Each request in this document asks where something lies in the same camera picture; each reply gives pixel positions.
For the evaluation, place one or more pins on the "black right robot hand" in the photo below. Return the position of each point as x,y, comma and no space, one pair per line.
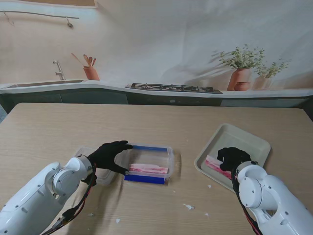
232,156

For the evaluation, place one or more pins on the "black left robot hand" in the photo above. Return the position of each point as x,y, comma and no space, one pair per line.
105,156

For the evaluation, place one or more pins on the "clear lid with blue label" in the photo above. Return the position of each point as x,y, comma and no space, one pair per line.
104,177

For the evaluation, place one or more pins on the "raw bacon slice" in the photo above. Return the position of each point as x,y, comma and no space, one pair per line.
212,165

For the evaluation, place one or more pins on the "stack of raw bacon slices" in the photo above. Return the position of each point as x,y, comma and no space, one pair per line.
149,169

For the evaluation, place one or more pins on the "clear plastic food container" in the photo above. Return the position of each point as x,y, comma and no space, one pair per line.
146,180

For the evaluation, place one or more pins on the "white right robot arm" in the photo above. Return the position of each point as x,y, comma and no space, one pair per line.
269,195

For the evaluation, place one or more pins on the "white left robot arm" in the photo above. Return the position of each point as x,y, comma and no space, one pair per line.
31,198

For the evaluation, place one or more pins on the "beige plastic tray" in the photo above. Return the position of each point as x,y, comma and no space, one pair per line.
254,144

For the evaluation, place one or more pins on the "printed kitchen backdrop cloth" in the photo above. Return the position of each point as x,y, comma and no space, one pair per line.
156,36

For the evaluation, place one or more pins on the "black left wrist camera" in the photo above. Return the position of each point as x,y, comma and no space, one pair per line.
89,181

